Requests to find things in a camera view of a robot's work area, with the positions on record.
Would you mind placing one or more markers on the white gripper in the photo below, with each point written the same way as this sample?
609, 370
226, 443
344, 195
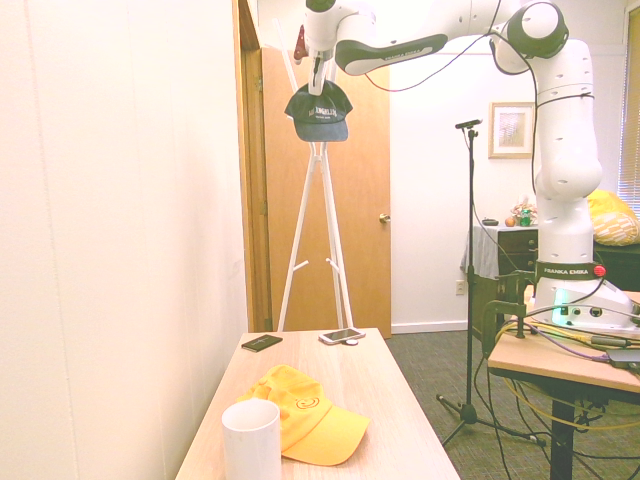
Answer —
320, 62

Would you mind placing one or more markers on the navy blue baseball cap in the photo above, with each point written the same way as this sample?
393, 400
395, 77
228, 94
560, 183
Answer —
320, 125

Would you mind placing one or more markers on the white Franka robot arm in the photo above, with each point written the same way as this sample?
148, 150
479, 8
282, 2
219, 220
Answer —
565, 150

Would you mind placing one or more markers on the yellow baseball cap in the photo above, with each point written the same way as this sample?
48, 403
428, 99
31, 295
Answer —
310, 420

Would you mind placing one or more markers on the white coat rack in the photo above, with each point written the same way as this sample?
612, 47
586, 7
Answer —
312, 165

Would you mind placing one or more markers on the wooden door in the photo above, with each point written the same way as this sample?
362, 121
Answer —
365, 200

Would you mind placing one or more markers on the brass door knob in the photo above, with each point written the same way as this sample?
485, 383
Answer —
384, 218

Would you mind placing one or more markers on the small black bowl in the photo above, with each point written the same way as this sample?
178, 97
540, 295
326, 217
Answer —
490, 221

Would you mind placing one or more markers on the black tripod stand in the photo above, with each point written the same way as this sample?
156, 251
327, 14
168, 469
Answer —
470, 250

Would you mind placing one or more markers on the grey cloth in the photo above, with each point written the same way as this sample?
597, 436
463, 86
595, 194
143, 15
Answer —
482, 250

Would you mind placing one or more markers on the orange fruit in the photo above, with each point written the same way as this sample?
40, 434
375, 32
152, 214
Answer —
509, 221

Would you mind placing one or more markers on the white smartphone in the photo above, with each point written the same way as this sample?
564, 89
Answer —
340, 335

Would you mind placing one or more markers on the dark wooden dresser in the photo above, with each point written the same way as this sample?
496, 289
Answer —
515, 250

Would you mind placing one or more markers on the small black card wallet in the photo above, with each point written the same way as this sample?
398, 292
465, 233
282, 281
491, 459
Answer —
261, 343

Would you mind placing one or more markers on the wooden chest of drawers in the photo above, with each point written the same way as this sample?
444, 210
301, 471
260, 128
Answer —
360, 380

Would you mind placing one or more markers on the black C-clamp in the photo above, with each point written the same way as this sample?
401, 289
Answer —
492, 325

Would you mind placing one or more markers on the window blinds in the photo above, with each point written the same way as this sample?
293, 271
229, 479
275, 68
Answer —
631, 125

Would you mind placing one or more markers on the yellow patterned cushion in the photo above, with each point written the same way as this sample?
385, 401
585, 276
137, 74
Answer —
615, 220

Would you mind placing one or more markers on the red round button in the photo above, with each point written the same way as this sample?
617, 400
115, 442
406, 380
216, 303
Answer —
599, 271

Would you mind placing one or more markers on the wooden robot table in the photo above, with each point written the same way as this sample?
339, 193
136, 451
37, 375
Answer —
540, 361

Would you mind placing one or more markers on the white mug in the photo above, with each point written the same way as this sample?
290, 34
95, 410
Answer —
250, 445

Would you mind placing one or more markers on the dark grey adapter box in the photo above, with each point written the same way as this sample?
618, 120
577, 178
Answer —
624, 358

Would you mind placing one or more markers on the wooden door frame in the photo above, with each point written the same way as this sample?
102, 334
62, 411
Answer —
252, 200

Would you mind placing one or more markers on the black stereo camera bar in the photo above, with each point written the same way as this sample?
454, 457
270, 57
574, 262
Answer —
469, 123

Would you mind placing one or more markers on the framed wall picture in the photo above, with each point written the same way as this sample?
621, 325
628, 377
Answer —
511, 130

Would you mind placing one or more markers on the white wall outlet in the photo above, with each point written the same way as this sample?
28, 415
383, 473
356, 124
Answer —
460, 288

